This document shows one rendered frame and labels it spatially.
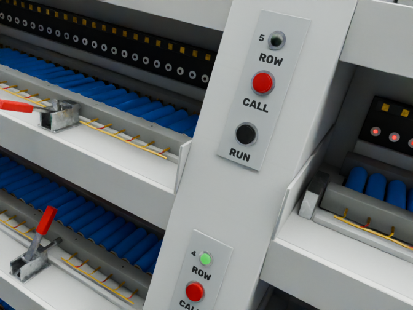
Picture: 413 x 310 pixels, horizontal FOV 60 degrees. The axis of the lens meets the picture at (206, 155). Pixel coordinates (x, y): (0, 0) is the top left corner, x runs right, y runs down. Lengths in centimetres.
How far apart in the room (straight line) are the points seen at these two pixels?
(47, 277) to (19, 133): 18
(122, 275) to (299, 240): 25
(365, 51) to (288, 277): 19
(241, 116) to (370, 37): 11
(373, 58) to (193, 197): 18
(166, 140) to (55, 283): 24
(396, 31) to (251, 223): 18
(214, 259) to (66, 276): 24
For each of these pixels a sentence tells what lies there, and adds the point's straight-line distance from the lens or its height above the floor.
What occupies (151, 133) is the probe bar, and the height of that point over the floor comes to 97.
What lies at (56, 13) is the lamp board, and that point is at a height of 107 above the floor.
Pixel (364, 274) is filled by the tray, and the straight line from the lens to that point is 31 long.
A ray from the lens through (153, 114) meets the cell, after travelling 45.
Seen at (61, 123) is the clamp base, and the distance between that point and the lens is 44.
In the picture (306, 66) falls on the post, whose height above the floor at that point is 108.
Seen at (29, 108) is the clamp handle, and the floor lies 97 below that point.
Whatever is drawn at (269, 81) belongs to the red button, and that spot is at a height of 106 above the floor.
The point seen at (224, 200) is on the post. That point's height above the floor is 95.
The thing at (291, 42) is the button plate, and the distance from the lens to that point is 29.
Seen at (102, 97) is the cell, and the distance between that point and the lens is 49.
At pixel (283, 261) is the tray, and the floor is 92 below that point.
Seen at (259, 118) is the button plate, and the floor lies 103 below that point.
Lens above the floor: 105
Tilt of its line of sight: 12 degrees down
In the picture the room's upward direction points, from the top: 17 degrees clockwise
